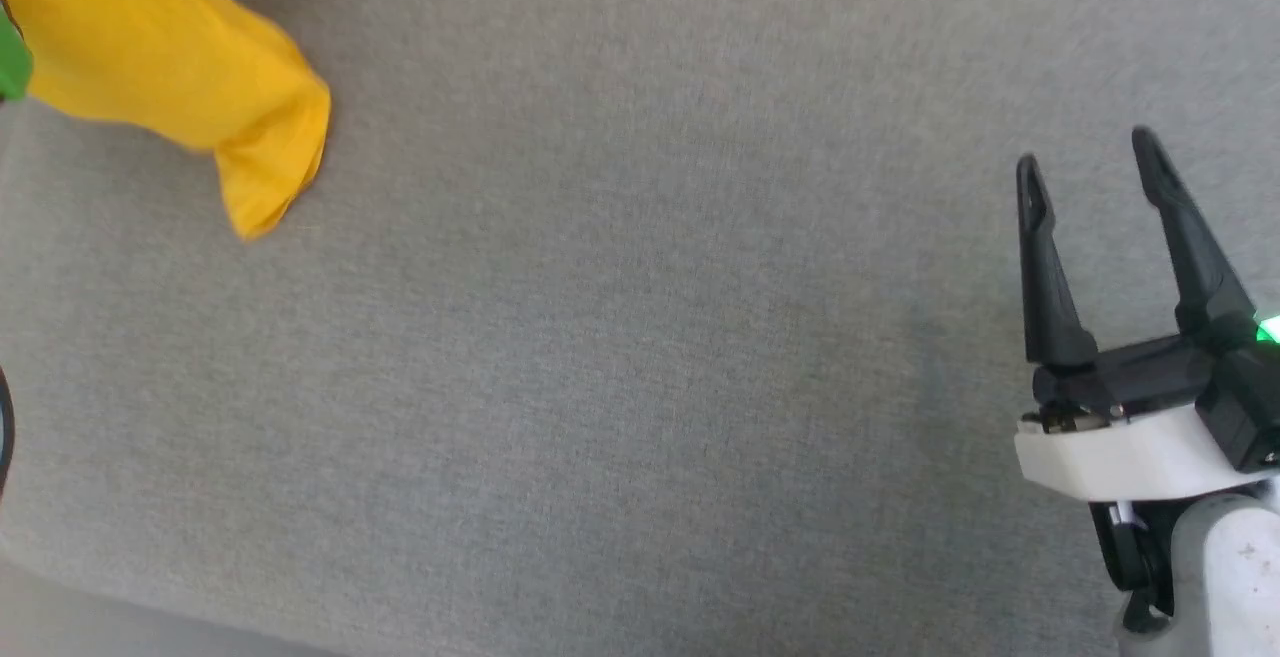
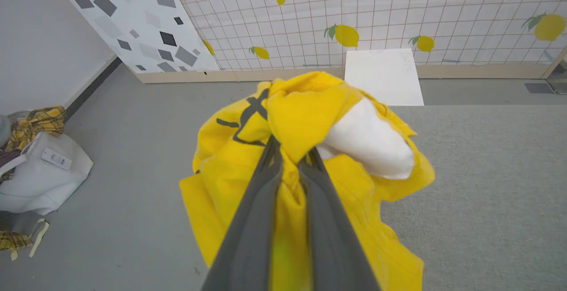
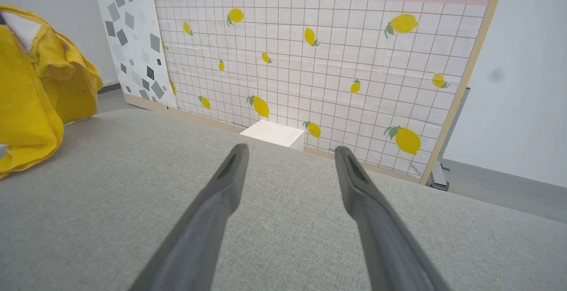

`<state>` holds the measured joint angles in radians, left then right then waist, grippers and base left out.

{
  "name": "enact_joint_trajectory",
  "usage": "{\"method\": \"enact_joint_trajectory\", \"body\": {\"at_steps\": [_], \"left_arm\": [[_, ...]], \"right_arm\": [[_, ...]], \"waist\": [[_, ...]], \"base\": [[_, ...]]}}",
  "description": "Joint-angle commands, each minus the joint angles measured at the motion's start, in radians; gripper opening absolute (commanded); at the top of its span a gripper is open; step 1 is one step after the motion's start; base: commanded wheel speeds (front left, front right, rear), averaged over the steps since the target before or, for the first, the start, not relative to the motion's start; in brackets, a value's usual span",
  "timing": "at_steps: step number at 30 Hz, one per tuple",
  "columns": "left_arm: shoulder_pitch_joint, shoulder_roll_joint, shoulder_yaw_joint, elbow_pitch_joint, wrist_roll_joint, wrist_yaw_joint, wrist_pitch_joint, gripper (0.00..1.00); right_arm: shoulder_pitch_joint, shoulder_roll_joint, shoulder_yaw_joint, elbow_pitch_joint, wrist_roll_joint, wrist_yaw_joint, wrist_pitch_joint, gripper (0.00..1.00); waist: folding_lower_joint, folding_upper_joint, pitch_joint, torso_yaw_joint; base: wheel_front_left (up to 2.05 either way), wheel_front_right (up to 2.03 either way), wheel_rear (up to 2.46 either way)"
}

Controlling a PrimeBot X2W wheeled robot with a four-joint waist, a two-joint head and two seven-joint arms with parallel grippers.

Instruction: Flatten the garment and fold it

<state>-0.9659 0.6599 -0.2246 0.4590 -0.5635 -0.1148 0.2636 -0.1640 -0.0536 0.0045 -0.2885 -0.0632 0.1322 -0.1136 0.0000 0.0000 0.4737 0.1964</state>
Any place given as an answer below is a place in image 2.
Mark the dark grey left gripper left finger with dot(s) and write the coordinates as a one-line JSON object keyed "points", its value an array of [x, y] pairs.
{"points": [[248, 238]]}

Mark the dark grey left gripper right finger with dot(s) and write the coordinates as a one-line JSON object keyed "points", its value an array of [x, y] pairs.
{"points": [[332, 246]]}

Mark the yellow t-shirt garment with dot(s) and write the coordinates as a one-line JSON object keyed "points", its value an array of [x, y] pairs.
{"points": [[301, 109]]}

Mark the white tote bag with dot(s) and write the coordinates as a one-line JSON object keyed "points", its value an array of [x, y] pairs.
{"points": [[44, 180]]}

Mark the yellow plaid cloth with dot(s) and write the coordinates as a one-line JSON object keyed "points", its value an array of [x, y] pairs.
{"points": [[40, 120], [11, 240]]}

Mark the lemon print grid partition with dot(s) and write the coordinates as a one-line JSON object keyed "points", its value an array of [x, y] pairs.
{"points": [[398, 7]]}

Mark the white grey terrazzo panel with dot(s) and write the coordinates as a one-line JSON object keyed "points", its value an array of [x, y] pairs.
{"points": [[133, 16]]}

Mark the white box pedestal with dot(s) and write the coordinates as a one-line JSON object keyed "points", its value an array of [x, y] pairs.
{"points": [[381, 76]]}

